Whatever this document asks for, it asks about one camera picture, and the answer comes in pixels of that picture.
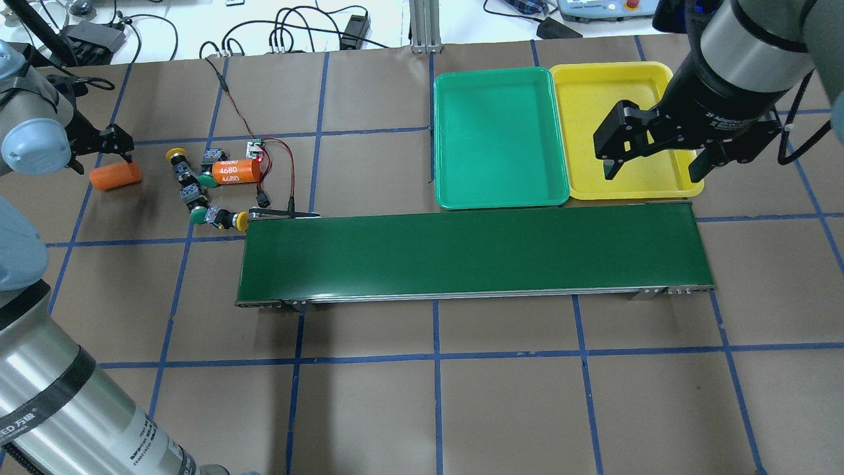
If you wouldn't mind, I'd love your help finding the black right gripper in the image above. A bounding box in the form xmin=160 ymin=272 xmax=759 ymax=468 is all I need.
xmin=593 ymin=100 xmax=783 ymax=183

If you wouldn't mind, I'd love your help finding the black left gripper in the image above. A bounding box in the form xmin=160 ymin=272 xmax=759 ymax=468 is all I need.
xmin=46 ymin=73 xmax=135 ymax=175

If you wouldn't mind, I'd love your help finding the plain orange cylinder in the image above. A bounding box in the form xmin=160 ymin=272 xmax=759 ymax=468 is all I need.
xmin=88 ymin=162 xmax=142 ymax=191

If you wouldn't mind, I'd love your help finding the yellow push button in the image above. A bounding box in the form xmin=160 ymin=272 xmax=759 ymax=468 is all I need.
xmin=214 ymin=208 xmax=249 ymax=232
xmin=166 ymin=148 xmax=193 ymax=181

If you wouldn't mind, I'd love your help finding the green push button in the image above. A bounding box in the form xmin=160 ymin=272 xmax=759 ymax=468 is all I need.
xmin=189 ymin=206 xmax=220 ymax=225
xmin=177 ymin=174 xmax=209 ymax=208

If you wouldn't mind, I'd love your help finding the orange cylinder marked 4680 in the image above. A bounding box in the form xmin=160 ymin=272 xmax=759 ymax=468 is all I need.
xmin=211 ymin=158 xmax=262 ymax=185

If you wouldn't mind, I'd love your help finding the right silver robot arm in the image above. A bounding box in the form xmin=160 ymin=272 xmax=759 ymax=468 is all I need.
xmin=593 ymin=1 xmax=843 ymax=183

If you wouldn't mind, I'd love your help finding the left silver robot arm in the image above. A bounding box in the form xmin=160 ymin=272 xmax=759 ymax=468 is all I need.
xmin=1 ymin=42 xmax=227 ymax=474

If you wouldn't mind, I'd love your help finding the yellow plastic tray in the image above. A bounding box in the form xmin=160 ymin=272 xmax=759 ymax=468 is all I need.
xmin=551 ymin=62 xmax=704 ymax=201

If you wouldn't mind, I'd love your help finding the green conveyor belt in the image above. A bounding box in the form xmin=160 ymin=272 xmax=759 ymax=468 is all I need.
xmin=235 ymin=202 xmax=715 ymax=307

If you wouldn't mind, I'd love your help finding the small green circuit board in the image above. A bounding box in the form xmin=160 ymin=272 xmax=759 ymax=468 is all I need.
xmin=245 ymin=139 xmax=266 ymax=160

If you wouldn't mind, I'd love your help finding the teach pendant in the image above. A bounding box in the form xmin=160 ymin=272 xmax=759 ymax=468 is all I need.
xmin=557 ymin=1 xmax=659 ymax=23

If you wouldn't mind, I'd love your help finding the green plastic tray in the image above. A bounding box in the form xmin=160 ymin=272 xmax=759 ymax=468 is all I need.
xmin=432 ymin=67 xmax=570 ymax=210

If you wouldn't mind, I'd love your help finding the black power adapter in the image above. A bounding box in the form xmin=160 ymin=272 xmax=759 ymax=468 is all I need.
xmin=340 ymin=15 xmax=371 ymax=51

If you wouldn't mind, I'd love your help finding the red and black wire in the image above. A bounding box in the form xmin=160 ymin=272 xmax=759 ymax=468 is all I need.
xmin=204 ymin=56 xmax=297 ymax=212

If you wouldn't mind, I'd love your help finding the aluminium frame post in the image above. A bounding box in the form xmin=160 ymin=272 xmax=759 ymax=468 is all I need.
xmin=409 ymin=0 xmax=442 ymax=55

